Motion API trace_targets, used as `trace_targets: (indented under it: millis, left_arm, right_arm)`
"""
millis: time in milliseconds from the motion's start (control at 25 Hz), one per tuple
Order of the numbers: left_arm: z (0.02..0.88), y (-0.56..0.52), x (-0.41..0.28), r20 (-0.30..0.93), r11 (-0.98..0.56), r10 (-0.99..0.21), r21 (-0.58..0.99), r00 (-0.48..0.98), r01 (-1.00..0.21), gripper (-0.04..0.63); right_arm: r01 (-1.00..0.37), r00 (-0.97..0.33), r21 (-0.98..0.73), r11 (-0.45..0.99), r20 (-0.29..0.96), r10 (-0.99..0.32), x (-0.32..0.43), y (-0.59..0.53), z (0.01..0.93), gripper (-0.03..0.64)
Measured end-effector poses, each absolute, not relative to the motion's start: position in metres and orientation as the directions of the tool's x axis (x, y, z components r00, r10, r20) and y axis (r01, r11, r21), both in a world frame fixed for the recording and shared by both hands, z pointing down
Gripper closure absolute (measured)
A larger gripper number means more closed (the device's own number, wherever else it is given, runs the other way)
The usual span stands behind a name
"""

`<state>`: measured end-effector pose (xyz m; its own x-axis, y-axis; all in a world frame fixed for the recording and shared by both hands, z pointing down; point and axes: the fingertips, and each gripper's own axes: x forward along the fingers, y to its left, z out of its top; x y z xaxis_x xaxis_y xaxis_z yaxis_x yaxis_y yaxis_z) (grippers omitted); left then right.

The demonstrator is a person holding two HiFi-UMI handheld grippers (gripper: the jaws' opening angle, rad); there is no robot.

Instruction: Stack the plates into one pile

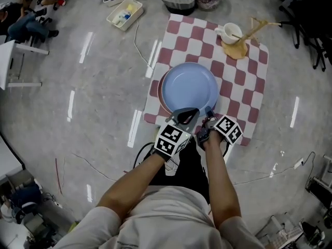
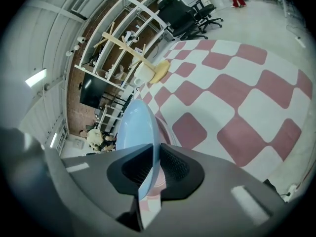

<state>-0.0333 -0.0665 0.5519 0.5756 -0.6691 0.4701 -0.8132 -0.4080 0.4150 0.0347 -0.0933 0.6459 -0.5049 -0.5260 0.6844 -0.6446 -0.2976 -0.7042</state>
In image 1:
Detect red white checkered tablecloth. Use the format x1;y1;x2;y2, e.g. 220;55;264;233
143;13;269;147

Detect black shorts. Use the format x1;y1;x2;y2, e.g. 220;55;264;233
147;139;211;204

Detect white floor cable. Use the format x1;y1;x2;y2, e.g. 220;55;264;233
132;19;154;68

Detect white desk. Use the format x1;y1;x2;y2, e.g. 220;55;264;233
0;39;50;90
0;131;26;184

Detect wire rack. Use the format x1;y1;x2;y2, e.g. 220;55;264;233
255;211;332;249

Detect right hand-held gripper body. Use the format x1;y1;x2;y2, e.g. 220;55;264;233
196;115;243;146

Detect pink plate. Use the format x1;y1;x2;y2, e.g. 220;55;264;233
157;73;173;115

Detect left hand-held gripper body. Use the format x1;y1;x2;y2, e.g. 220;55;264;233
154;120;193;162

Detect black office chair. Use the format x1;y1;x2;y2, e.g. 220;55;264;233
279;0;332;72

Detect person's right forearm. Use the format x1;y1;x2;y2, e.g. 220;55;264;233
203;131;242;229

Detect wooden mug tree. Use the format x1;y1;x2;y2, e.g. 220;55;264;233
220;16;282;60

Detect long white storage bin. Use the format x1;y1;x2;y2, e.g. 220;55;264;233
106;0;144;32

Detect person's left forearm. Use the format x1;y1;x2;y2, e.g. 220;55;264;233
97;153;169;222

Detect red floor cable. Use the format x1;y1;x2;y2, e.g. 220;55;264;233
54;157;64;195

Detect white and blue bottle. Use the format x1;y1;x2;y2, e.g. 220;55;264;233
112;11;132;27

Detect blue plate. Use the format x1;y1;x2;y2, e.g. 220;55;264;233
161;62;219;114

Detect white t-shirt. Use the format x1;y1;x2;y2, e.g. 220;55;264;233
53;185;265;249

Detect white mug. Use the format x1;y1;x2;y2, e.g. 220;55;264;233
214;22;243;45

